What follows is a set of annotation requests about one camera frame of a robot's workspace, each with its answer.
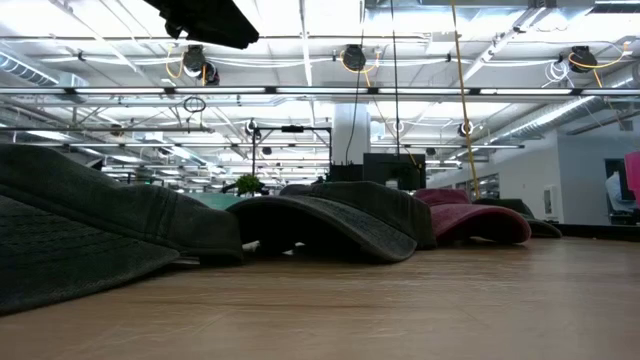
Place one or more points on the black monitor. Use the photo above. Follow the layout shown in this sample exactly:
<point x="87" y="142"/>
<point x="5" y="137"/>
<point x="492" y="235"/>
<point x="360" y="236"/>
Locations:
<point x="395" y="170"/>

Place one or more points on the black box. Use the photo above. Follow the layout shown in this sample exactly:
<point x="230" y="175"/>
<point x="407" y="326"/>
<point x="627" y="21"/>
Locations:
<point x="345" y="172"/>

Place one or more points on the distant black rig frame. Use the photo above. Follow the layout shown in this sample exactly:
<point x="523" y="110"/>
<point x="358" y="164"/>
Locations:
<point x="292" y="128"/>

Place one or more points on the teal plastic tray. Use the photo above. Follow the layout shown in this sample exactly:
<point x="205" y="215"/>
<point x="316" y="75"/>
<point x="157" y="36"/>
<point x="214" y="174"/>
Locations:
<point x="215" y="201"/>

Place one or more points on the silver ventilation duct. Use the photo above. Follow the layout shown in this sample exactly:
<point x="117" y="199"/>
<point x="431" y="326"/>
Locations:
<point x="560" y="114"/>
<point x="25" y="70"/>

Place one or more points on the maroon baseball cap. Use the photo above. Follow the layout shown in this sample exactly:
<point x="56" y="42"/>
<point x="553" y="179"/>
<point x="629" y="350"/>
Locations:
<point x="475" y="222"/>

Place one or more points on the green potted plant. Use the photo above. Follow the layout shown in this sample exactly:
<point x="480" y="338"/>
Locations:
<point x="248" y="183"/>

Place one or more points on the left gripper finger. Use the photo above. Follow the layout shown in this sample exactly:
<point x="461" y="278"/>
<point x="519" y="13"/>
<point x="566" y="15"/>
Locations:
<point x="230" y="27"/>

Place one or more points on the long ceiling light rail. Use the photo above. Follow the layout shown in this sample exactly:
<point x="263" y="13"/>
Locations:
<point x="125" y="91"/>

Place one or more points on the black baseball cap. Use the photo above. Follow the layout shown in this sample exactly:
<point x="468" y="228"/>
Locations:
<point x="100" y="225"/>
<point x="545" y="227"/>
<point x="325" y="225"/>

